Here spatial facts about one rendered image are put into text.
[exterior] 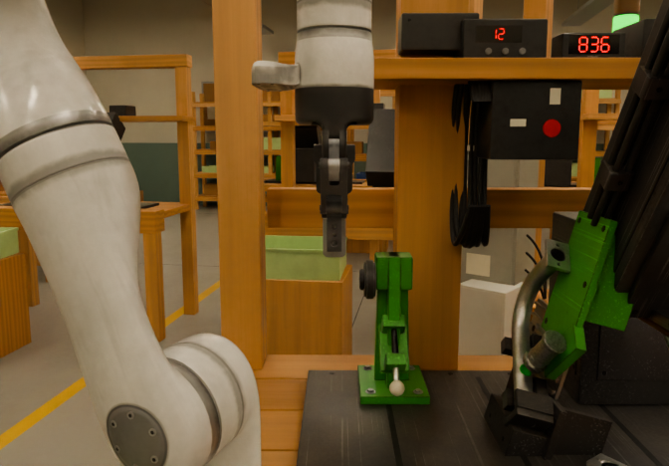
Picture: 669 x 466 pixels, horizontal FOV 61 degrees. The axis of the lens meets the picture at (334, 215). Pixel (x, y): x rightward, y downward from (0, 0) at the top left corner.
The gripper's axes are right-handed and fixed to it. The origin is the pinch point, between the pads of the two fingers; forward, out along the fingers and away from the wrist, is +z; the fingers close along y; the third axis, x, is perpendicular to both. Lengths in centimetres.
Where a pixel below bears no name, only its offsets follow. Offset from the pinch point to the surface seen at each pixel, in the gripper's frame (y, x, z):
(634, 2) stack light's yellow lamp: 68, -61, -37
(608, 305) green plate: 29, -42, 16
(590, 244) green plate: 32, -39, 7
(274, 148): 1002, 118, 14
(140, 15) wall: 1110, 389, -244
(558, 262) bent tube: 36, -36, 11
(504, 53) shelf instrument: 56, -32, -25
